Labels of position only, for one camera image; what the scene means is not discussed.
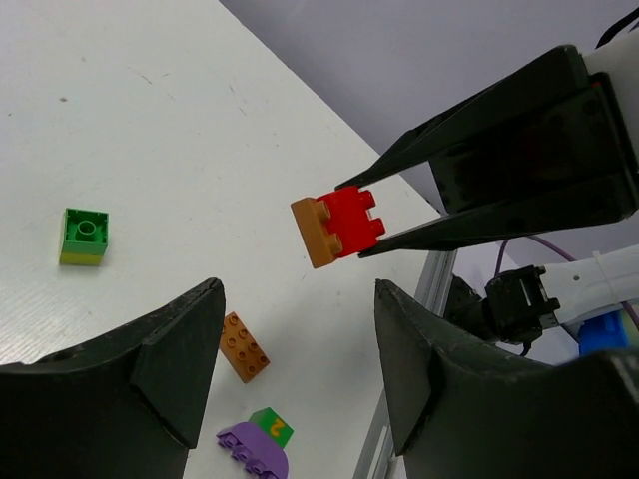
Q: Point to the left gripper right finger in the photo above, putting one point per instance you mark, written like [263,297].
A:
[494,414]

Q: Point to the purple green lego piece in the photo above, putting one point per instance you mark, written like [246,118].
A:
[259,444]

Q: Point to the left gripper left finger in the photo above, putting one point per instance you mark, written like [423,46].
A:
[129,403]

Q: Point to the orange lego brick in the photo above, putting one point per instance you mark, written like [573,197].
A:
[311,217]

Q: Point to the green yellow stacked lego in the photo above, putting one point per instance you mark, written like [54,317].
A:
[84,237]

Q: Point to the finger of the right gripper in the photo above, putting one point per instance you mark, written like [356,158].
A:
[411,149]
[502,222]

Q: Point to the orange flat lego plate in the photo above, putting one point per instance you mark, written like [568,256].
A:
[241,349]

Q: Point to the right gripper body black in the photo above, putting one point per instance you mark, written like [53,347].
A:
[547,140]

